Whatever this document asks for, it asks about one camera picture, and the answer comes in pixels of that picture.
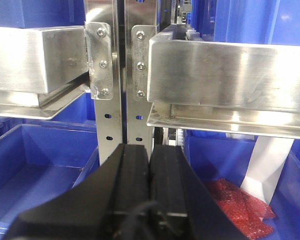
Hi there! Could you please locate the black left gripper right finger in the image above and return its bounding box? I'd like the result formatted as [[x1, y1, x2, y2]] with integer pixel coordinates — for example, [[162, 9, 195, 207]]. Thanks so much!
[[149, 145, 246, 240]]

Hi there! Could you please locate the blue plastic bin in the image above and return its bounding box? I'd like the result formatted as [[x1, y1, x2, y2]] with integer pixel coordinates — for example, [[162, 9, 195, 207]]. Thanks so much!
[[0, 93, 99, 239], [183, 130, 300, 240]]

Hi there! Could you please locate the blue plastic bin left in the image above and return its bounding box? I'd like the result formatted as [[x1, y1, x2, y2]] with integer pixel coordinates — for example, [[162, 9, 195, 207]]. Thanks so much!
[[0, 93, 99, 239]]

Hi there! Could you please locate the left stainless shelf beam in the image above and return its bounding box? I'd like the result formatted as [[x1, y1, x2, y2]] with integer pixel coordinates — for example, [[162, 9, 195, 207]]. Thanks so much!
[[0, 26, 90, 120]]

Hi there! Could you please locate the upper blue bin right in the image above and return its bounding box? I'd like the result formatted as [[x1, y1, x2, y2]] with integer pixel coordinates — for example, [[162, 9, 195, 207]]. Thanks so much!
[[186, 0, 300, 46]]

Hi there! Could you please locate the upper blue bin left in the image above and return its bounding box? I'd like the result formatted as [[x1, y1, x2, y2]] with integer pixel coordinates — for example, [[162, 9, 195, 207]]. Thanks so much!
[[0, 0, 86, 29]]

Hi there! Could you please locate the blue plastic bin right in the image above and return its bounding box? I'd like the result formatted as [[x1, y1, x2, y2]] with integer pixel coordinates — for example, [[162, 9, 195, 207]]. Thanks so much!
[[183, 130, 300, 240]]

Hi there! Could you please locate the right stainless shelf beam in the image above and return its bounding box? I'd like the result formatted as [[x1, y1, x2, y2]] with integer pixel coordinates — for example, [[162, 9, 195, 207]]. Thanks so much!
[[147, 24, 300, 139]]

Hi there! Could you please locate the stainless shelf beam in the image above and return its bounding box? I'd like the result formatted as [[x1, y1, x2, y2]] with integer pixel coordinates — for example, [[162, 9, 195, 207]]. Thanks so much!
[[0, 26, 90, 120], [147, 24, 300, 139]]

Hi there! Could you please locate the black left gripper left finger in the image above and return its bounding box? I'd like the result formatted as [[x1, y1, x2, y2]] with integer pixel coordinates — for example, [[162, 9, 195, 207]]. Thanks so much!
[[5, 144, 150, 240]]

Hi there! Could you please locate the steel shelf upright post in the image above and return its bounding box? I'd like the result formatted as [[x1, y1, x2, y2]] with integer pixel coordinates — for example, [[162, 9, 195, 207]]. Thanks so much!
[[84, 0, 161, 164]]

